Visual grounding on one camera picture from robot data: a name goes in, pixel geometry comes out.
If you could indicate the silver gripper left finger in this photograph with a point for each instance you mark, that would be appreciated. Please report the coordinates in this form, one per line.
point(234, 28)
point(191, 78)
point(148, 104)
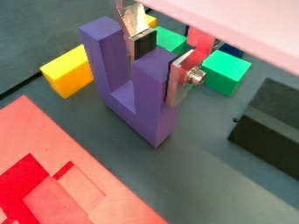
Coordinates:
point(140, 36)

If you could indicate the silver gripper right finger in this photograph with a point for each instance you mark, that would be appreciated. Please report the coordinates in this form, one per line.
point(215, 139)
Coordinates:
point(186, 68)

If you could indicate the purple U-shaped block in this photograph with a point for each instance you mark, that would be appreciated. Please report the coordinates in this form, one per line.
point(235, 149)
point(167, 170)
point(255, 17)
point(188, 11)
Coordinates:
point(131, 86)

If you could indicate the red board with slots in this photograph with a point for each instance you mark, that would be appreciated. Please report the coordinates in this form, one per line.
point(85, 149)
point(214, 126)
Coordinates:
point(52, 182)

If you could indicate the green block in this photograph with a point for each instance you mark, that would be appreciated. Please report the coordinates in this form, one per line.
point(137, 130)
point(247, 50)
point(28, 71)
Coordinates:
point(224, 68)

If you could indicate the blue U-shaped block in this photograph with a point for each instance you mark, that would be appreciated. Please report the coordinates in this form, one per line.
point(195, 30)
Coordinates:
point(227, 49)

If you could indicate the yellow long block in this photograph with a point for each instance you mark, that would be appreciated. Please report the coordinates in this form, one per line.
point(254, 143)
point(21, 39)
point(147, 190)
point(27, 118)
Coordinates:
point(69, 71)

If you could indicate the black block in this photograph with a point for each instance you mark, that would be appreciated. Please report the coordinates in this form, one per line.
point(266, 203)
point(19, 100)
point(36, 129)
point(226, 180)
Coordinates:
point(267, 129)

